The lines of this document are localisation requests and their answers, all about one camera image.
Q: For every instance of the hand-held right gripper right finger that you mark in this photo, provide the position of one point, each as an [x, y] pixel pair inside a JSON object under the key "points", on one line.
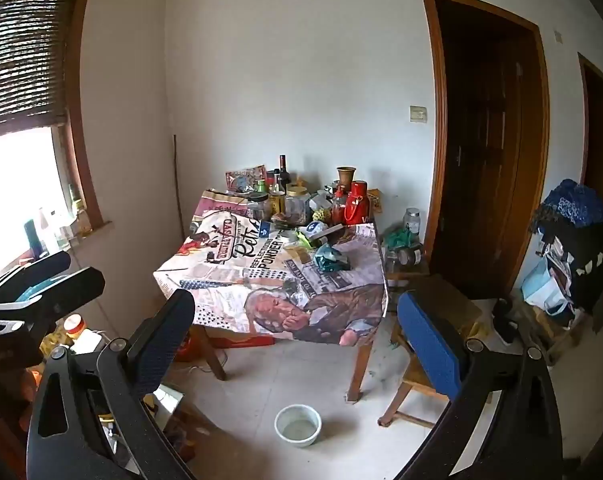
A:
{"points": [[426, 345]]}

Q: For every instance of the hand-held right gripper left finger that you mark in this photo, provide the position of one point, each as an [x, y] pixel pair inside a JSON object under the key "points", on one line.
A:
{"points": [[164, 332]]}

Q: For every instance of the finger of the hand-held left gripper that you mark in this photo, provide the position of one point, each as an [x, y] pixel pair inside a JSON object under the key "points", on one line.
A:
{"points": [[36, 269], [66, 290]]}

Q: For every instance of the green plastic bag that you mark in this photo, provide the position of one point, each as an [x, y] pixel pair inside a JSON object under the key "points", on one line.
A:
{"points": [[331, 258]]}

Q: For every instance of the blue white packet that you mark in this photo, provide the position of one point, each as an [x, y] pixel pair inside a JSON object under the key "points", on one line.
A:
{"points": [[265, 230]]}

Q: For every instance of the white blue wrapper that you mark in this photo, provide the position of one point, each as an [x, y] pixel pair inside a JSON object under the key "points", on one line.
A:
{"points": [[312, 230]]}

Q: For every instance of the white bowl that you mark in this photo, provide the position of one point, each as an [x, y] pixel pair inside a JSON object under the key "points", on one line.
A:
{"points": [[296, 441]]}

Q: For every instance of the person's left forearm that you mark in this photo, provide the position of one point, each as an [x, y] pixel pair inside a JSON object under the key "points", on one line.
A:
{"points": [[1, 425]]}

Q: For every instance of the dark teal bottle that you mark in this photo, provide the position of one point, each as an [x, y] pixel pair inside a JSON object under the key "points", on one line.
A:
{"points": [[33, 237]]}

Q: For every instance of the orange bottle white cap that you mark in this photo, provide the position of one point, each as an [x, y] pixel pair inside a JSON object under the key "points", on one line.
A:
{"points": [[74, 326]]}

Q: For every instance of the small wooden side stool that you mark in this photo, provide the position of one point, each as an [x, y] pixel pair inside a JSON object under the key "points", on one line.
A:
{"points": [[406, 272]]}

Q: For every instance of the red flat box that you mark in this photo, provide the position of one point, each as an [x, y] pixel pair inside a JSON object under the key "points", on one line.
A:
{"points": [[241, 341]]}

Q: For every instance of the black slipper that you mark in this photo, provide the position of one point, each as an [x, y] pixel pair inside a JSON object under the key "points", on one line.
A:
{"points": [[505, 320]]}

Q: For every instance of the green cloth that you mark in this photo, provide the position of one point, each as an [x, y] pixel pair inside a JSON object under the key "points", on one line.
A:
{"points": [[398, 238]]}

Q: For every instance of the clear glass jar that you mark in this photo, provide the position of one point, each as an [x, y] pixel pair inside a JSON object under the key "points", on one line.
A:
{"points": [[412, 221]]}

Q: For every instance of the light blue bag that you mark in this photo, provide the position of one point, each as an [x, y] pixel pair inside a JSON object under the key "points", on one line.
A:
{"points": [[546, 285]]}

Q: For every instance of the pink brown paper sack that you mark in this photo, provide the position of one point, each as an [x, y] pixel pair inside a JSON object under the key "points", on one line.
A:
{"points": [[224, 196]]}

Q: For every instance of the orange card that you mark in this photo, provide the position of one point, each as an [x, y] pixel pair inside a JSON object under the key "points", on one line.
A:
{"points": [[376, 201]]}

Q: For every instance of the thin wooden stick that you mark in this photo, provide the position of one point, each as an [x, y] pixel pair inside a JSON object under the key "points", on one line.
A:
{"points": [[177, 180]]}

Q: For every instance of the glass jar black lid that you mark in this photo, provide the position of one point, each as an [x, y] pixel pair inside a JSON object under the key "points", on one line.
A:
{"points": [[258, 207]]}

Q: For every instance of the red thermos flask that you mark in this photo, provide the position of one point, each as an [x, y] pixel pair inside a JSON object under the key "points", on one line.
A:
{"points": [[356, 205]]}

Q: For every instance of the red sauce bottle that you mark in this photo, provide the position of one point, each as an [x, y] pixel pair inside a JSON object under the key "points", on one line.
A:
{"points": [[338, 207]]}

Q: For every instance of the yellow green bumpy fruit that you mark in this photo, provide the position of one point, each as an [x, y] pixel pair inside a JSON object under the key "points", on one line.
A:
{"points": [[322, 215]]}

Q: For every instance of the printed snack packet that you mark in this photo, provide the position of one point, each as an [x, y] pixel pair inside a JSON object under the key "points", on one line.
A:
{"points": [[244, 180]]}

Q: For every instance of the black bag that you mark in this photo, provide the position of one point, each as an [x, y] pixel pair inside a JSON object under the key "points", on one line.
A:
{"points": [[581, 265]]}

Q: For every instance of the green cap bottle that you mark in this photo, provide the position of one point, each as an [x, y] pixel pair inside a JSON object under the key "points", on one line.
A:
{"points": [[261, 186]]}

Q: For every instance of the clear bottle yellow label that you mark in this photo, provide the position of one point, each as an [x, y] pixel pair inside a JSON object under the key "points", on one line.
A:
{"points": [[277, 195]]}

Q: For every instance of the white green carton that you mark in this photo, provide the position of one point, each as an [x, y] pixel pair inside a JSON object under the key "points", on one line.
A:
{"points": [[319, 200]]}

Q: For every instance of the plastic jar yellow lid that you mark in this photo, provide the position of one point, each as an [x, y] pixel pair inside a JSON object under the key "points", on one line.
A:
{"points": [[296, 205]]}

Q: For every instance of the clay vase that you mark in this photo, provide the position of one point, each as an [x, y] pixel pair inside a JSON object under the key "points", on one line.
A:
{"points": [[347, 176]]}

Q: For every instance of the dark wooden door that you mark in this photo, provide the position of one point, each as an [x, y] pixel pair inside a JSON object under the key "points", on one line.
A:
{"points": [[481, 160]]}

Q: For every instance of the dark wine bottle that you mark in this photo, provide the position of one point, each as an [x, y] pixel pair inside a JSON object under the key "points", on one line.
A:
{"points": [[284, 172]]}

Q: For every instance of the blue knit cloth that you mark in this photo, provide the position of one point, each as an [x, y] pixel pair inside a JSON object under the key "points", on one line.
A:
{"points": [[576, 205]]}

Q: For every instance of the bamboo window blind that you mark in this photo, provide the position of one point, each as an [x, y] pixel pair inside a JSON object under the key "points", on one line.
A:
{"points": [[21, 60]]}

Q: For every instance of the wooden window frame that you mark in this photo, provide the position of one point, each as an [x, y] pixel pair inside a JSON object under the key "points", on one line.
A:
{"points": [[78, 110]]}

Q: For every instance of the beige light switch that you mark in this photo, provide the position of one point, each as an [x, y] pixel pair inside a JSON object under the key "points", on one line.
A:
{"points": [[418, 113]]}

